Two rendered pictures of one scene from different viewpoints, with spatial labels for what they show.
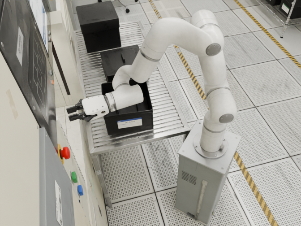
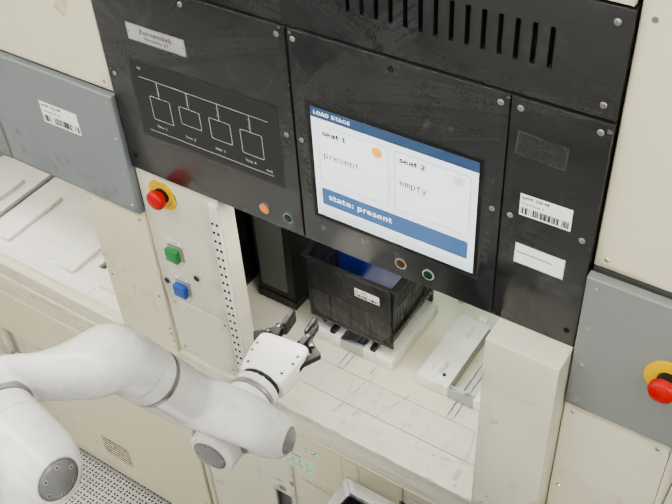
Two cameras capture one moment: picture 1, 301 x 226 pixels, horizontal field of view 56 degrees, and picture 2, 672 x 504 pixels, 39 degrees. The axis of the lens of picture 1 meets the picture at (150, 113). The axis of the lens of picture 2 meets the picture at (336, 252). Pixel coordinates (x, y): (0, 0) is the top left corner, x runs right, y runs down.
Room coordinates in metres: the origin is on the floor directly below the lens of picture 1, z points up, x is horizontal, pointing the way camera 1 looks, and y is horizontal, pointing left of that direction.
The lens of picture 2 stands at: (1.76, -0.39, 2.47)
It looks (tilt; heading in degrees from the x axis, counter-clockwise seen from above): 43 degrees down; 139
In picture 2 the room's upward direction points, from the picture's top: 4 degrees counter-clockwise
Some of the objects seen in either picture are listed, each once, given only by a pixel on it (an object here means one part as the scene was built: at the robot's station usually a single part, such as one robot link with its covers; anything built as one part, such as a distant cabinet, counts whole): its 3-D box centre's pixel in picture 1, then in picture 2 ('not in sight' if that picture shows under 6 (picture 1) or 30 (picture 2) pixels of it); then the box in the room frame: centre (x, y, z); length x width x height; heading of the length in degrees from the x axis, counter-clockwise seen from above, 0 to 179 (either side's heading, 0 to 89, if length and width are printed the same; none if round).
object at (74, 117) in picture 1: (77, 118); (280, 324); (0.79, 0.31, 1.19); 0.07 x 0.03 x 0.03; 110
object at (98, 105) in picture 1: (96, 106); (272, 366); (0.86, 0.23, 1.19); 0.11 x 0.10 x 0.07; 110
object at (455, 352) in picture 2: not in sight; (482, 364); (0.97, 0.70, 0.89); 0.22 x 0.21 x 0.04; 103
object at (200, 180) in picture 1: (203, 177); not in sight; (0.92, -0.33, 0.38); 0.28 x 0.28 x 0.76; 58
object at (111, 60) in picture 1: (123, 63); not in sight; (1.61, 0.17, 0.83); 0.29 x 0.29 x 0.13; 14
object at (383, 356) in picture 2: not in sight; (375, 317); (0.71, 0.64, 0.89); 0.22 x 0.21 x 0.04; 103
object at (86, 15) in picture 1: (99, 27); not in sight; (2.00, 0.37, 0.89); 0.29 x 0.29 x 0.25; 15
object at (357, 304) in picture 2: not in sight; (373, 264); (0.71, 0.64, 1.06); 0.24 x 0.20 x 0.32; 13
